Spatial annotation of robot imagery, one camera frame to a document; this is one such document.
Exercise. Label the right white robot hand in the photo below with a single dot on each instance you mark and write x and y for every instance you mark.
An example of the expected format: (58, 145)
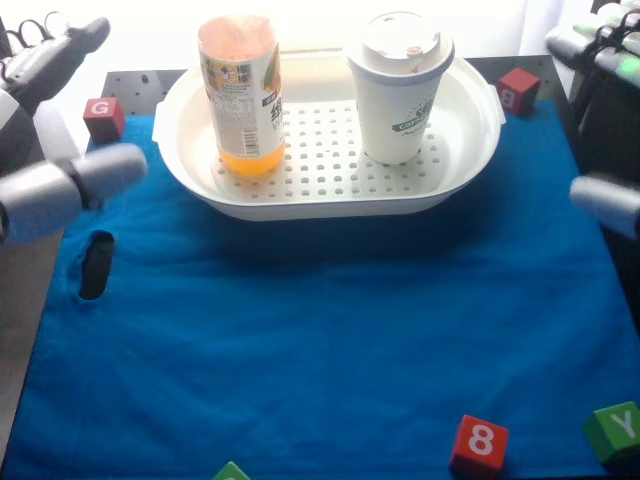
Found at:
(610, 202)

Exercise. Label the white paper coffee cup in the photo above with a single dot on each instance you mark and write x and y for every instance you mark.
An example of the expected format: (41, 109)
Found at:
(397, 100)

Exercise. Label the orange juice bottle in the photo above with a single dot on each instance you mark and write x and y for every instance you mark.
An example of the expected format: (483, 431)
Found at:
(245, 105)

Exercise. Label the red toy block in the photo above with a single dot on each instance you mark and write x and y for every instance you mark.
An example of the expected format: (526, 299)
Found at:
(517, 90)

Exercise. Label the green block letter Y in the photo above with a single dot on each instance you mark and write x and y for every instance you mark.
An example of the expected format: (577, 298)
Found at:
(615, 432)

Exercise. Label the red block number eight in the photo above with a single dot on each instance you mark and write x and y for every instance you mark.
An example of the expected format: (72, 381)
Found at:
(480, 445)

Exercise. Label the blue cloth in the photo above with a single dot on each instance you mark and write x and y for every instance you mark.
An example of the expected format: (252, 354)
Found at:
(310, 325)

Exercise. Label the green toy block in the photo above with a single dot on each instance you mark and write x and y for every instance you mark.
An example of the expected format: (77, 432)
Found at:
(231, 472)

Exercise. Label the red block letter G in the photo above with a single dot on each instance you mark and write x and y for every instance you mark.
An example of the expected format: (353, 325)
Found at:
(102, 120)

